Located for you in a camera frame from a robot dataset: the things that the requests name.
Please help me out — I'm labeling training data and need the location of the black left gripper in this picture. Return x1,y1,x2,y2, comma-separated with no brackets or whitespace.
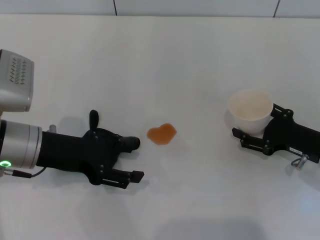
36,128,146,190

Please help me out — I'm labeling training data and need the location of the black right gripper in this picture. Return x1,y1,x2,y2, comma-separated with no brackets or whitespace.
231,102,320,165

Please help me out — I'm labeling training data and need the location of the left arm connector cable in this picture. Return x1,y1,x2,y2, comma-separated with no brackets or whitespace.
0,124,58,179

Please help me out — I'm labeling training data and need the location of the orange brown liquid stain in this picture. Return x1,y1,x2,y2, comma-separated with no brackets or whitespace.
146,123,178,147

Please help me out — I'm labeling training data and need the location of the arm connector cable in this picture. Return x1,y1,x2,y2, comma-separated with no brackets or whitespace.
289,154,310,172
0,124,58,179

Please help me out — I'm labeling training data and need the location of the dark cloth rag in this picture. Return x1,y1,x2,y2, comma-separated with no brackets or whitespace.
88,109,141,154

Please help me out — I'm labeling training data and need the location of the right arm connector cable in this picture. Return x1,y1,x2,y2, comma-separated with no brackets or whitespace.
289,154,310,172

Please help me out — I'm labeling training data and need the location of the white paper cup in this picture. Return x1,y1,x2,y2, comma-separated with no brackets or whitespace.
228,89,274,136

